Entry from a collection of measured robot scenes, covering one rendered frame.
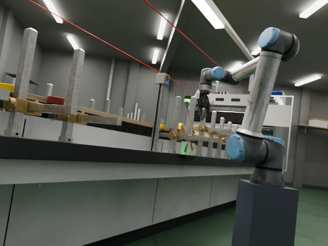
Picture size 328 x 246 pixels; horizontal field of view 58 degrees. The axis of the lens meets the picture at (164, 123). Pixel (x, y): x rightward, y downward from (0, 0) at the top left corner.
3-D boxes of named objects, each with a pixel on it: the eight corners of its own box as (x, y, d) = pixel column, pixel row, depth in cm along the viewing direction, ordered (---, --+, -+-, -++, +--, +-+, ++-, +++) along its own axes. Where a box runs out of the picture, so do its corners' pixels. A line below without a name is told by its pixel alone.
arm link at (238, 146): (262, 168, 163) (299, 31, 153) (236, 165, 156) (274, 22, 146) (245, 159, 177) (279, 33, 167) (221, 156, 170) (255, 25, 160)
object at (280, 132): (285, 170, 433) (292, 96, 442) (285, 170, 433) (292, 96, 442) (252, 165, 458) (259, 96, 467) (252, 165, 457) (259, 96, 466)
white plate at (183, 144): (194, 155, 246) (195, 143, 247) (180, 153, 224) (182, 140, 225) (194, 155, 246) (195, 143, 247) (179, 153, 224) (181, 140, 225)
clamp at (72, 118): (87, 125, 139) (89, 114, 139) (65, 121, 127) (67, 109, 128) (78, 124, 142) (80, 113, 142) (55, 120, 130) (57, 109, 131)
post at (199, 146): (200, 160, 260) (207, 107, 264) (199, 160, 257) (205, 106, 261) (196, 160, 262) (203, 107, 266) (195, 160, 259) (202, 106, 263)
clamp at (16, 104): (42, 116, 117) (44, 103, 118) (10, 110, 106) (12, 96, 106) (32, 115, 120) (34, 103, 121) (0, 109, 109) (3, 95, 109)
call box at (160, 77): (168, 87, 200) (170, 75, 201) (163, 84, 194) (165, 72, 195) (159, 87, 204) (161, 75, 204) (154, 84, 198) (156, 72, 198)
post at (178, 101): (174, 160, 218) (182, 96, 222) (171, 160, 215) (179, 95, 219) (170, 159, 219) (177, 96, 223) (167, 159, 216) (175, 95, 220)
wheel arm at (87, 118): (121, 127, 124) (122, 117, 125) (115, 126, 121) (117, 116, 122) (52, 120, 146) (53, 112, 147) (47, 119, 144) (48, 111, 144)
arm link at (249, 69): (310, 34, 161) (234, 74, 222) (293, 29, 156) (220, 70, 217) (311, 54, 158) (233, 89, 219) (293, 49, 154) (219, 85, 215)
